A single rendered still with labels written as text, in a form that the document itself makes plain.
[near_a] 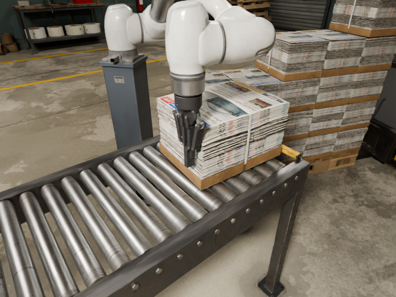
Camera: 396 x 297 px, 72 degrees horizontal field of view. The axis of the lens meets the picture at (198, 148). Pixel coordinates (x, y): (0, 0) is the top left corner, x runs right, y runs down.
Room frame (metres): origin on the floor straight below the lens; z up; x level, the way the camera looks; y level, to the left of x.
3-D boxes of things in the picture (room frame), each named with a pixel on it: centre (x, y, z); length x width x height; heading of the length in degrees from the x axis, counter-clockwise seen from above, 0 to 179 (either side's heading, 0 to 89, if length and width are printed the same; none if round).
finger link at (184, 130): (0.70, 0.03, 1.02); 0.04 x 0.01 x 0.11; 129
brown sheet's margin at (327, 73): (2.00, -0.90, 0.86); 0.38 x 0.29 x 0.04; 19
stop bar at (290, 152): (1.04, -0.25, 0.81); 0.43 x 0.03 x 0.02; 39
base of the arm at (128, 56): (1.58, 0.43, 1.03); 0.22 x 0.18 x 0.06; 167
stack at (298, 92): (1.87, -0.49, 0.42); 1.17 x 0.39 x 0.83; 108
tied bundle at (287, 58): (1.91, -0.62, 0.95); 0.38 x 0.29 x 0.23; 18
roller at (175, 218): (0.71, 0.17, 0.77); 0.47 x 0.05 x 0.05; 39
